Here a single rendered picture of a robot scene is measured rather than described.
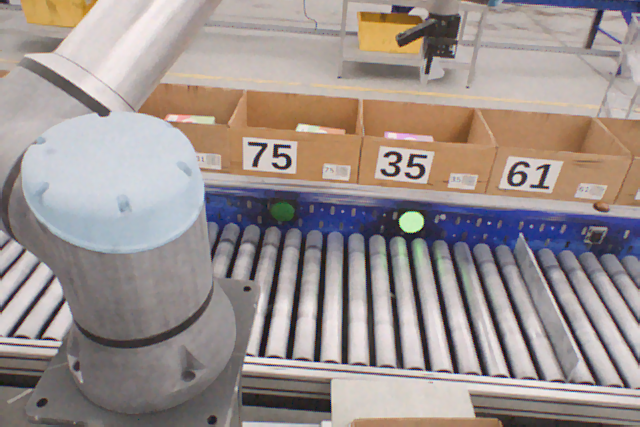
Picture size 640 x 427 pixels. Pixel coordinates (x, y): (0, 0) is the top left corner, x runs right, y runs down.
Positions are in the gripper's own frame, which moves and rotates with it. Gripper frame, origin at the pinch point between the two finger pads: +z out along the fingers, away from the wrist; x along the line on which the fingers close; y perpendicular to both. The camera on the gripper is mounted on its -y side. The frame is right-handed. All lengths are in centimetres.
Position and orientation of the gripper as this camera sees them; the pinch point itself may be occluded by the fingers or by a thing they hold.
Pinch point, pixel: (422, 82)
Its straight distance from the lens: 154.7
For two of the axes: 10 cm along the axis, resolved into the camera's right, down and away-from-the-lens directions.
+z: -0.5, 8.4, 5.4
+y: 10.0, 0.6, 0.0
